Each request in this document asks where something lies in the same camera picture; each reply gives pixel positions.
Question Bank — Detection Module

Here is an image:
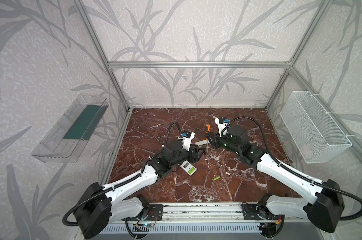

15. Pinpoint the orange black small tool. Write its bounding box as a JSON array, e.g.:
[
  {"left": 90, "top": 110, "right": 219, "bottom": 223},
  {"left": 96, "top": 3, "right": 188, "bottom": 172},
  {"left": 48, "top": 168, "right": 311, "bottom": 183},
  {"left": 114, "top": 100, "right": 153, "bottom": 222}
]
[{"left": 205, "top": 125, "right": 211, "bottom": 134}]

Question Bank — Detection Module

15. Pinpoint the red white remote control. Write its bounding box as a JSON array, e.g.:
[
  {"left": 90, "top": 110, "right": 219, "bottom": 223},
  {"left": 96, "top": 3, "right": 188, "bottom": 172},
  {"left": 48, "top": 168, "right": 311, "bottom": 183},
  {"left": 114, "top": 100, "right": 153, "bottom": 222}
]
[{"left": 180, "top": 161, "right": 197, "bottom": 176}]

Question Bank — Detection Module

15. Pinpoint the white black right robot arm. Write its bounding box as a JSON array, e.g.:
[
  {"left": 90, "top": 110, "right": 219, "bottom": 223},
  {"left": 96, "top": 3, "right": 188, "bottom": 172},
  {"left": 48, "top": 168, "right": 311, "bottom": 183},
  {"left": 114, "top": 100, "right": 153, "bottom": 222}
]
[{"left": 205, "top": 125, "right": 345, "bottom": 233}]

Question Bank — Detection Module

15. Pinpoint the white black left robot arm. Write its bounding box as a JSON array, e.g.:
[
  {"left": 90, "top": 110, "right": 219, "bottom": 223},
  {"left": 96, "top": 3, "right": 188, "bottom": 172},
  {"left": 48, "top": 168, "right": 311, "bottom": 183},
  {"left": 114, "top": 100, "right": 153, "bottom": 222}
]
[{"left": 66, "top": 141, "right": 205, "bottom": 240}]

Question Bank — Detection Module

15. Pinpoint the green circuit board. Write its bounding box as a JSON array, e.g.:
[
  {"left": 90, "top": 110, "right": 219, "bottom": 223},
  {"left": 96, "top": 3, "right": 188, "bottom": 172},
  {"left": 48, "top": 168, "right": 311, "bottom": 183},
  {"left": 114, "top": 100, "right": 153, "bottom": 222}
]
[{"left": 134, "top": 222, "right": 156, "bottom": 229}]

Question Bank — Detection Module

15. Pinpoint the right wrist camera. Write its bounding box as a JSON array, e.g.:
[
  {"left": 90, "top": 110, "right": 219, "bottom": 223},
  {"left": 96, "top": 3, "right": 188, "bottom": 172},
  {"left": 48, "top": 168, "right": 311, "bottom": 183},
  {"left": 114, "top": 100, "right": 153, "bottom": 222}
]
[{"left": 215, "top": 117, "right": 230, "bottom": 138}]

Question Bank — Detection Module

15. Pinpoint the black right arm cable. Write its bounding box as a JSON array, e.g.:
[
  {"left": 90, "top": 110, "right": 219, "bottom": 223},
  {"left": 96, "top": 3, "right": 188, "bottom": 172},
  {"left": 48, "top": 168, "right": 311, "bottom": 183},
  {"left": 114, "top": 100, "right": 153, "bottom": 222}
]
[{"left": 222, "top": 115, "right": 362, "bottom": 222}]

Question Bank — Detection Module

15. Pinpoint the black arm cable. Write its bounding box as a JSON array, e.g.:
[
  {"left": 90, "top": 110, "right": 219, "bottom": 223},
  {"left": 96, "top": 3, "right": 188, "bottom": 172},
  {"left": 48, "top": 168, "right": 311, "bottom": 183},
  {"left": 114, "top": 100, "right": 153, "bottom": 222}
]
[
  {"left": 222, "top": 115, "right": 362, "bottom": 222},
  {"left": 62, "top": 121, "right": 182, "bottom": 227}
]

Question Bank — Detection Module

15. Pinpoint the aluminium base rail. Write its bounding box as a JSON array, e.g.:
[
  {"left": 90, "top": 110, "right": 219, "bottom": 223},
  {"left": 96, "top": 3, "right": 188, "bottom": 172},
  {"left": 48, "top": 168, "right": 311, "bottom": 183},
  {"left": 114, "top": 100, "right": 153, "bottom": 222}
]
[{"left": 75, "top": 201, "right": 329, "bottom": 224}]

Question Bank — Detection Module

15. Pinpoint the white wire mesh basket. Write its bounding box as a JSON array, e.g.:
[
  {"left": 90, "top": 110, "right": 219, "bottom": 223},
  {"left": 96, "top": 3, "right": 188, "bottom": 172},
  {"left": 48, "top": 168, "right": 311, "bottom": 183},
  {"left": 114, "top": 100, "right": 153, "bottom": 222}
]
[{"left": 280, "top": 91, "right": 353, "bottom": 164}]

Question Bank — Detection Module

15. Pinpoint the aluminium cage frame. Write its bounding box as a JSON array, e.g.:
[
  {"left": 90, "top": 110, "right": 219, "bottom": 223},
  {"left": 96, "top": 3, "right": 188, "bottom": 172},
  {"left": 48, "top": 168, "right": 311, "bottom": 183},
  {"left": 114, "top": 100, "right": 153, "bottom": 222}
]
[{"left": 69, "top": 1, "right": 362, "bottom": 170}]

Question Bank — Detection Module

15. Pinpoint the clear plastic wall tray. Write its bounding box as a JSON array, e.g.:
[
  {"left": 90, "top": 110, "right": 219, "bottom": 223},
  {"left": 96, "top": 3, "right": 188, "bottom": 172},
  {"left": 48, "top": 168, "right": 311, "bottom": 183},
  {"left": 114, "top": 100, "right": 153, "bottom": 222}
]
[{"left": 31, "top": 94, "right": 109, "bottom": 163}]

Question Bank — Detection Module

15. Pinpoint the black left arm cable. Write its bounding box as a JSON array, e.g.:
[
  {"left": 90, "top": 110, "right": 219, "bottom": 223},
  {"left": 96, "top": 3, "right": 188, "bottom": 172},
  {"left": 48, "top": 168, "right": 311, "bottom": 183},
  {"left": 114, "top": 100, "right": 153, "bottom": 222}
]
[{"left": 62, "top": 121, "right": 182, "bottom": 227}]

